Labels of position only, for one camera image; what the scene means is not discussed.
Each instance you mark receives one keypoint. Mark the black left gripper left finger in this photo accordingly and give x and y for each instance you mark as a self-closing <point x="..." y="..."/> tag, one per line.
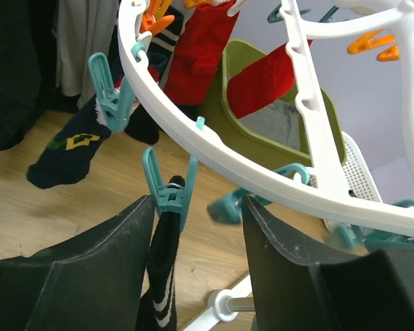
<point x="89" y="282"/>

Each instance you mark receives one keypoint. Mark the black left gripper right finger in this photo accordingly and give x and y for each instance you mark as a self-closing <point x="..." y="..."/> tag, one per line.
<point x="300" y="283"/>

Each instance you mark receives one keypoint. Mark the black white striped sock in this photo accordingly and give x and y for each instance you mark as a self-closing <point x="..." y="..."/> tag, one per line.
<point x="157" y="307"/>

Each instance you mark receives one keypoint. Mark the navy santa christmas sock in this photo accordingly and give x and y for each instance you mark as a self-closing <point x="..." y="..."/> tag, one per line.
<point x="66" y="159"/>

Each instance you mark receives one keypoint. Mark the silver white clothes rack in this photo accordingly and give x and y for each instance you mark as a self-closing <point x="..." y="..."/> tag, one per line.
<point x="223" y="306"/>

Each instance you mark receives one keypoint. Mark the teal clothes clip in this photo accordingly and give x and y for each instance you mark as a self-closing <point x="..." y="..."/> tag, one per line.
<point x="228" y="209"/>
<point x="114" y="105"/>
<point x="169" y="197"/>

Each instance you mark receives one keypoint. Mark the white perforated plastic basket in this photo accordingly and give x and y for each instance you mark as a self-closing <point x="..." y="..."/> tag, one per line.
<point x="358" y="177"/>

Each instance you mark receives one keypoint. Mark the grey cloth in bin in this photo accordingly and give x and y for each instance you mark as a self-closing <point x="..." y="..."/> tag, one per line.
<point x="278" y="121"/>

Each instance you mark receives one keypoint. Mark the olive green plastic bin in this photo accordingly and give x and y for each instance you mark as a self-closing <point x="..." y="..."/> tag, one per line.
<point x="218" y="117"/>

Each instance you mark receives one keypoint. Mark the black hanging garment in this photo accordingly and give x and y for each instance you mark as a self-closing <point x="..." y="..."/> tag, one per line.
<point x="28" y="63"/>

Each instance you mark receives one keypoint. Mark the red sock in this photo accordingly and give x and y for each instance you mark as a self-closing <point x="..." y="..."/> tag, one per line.
<point x="197" y="53"/>
<point x="261" y="83"/>

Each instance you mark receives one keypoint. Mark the grey hanging cloth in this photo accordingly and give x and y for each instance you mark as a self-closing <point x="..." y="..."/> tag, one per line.
<point x="83" y="28"/>

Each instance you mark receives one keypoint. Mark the orange clothes clip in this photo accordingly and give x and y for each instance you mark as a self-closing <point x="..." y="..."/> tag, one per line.
<point x="155" y="18"/>
<point x="369" y="41"/>

